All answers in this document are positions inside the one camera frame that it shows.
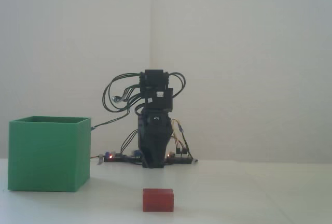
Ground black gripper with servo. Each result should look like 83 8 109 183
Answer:
139 88 174 169

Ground red rectangular block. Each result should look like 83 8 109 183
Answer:
142 188 175 213

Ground green square plastic bin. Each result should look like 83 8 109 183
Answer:
7 116 92 192

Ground electronics base board with LEDs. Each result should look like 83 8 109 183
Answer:
103 150 194 165

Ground yellow orange jumper wires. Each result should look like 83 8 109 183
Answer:
171 119 194 159

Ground black cable with blue plug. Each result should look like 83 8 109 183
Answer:
90 109 139 131

